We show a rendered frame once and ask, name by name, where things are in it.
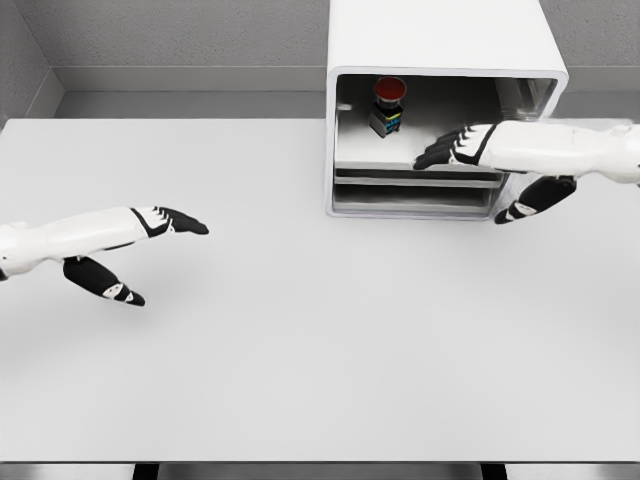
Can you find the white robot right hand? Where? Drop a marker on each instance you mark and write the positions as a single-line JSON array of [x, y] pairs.
[[540, 147]]

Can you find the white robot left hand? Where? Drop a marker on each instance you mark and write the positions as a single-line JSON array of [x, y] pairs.
[[100, 230]]

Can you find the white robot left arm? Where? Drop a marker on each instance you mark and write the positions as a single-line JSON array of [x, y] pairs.
[[22, 250]]

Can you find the white tabletop storage cabinet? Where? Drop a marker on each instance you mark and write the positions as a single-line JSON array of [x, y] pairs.
[[440, 35]]

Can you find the white cabinet drawer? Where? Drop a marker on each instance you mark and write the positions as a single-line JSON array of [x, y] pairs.
[[370, 175], [410, 202]]

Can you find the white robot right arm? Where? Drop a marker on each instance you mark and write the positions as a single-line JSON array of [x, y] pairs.
[[620, 155]]

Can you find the red button load switch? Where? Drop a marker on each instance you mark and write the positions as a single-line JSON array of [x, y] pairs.
[[386, 117]]

